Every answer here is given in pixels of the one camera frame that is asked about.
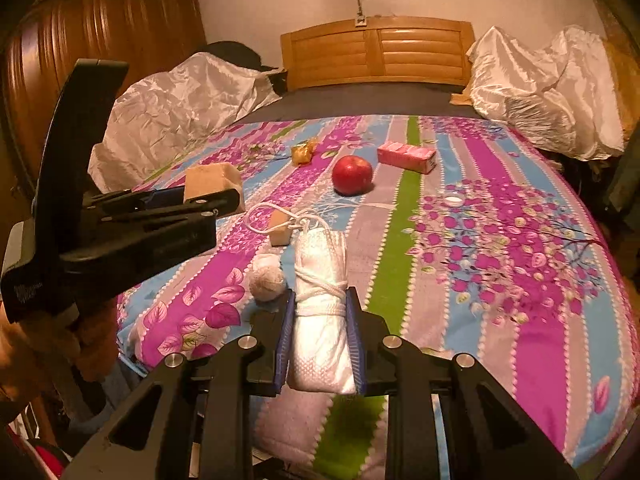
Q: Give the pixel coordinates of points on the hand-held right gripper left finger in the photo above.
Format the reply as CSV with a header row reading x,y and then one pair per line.
x,y
286,340

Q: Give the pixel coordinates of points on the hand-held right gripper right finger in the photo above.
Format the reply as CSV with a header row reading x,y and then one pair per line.
x,y
356,350

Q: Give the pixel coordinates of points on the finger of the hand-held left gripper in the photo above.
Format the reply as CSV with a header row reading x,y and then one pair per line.
x,y
167,196
225,200

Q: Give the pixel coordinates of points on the beige sponge block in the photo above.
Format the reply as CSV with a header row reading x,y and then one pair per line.
x,y
210,177

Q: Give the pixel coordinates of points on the person's left forearm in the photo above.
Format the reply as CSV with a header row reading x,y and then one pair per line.
x,y
30,360

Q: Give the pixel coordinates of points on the small beige cube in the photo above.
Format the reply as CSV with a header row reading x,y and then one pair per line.
x,y
280,230

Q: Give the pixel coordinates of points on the beige fuzzy ball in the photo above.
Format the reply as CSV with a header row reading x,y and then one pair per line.
x,y
267,277

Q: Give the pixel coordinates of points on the white satin cloth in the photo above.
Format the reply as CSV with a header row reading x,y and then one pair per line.
x,y
175,105
550,80

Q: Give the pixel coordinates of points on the yellow crumpled wrapper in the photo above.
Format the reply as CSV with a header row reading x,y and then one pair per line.
x,y
304,152

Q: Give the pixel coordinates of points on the red apple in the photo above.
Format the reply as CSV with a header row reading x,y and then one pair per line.
x,y
352,175

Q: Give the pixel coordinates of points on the curved wooden slatted panel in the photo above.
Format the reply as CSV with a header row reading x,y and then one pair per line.
x,y
100,25

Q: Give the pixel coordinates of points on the black cloth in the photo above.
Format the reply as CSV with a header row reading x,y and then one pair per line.
x,y
235,52

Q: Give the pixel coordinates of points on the floral striped blanket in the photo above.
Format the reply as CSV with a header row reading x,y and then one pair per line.
x,y
500,310

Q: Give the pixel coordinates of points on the dark grey bedsheet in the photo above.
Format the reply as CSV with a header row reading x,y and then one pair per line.
x,y
360,102

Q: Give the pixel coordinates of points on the white bottle cap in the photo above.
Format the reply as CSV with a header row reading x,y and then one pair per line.
x,y
453,200

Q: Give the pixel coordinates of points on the person's blue trousers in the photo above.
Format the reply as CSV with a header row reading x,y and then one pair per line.
x,y
110,390

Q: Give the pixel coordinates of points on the pink carton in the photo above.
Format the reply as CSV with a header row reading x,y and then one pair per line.
x,y
405,156

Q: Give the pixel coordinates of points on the wooden slatted headboard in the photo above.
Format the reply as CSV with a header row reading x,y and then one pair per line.
x,y
375,55

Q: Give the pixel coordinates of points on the red cloth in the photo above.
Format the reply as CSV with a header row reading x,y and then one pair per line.
x,y
45,460

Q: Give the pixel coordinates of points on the grey jacket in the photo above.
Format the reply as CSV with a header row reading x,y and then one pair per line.
x,y
622,180

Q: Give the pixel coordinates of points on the wooden cabinet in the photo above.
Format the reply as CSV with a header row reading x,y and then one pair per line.
x,y
622,80

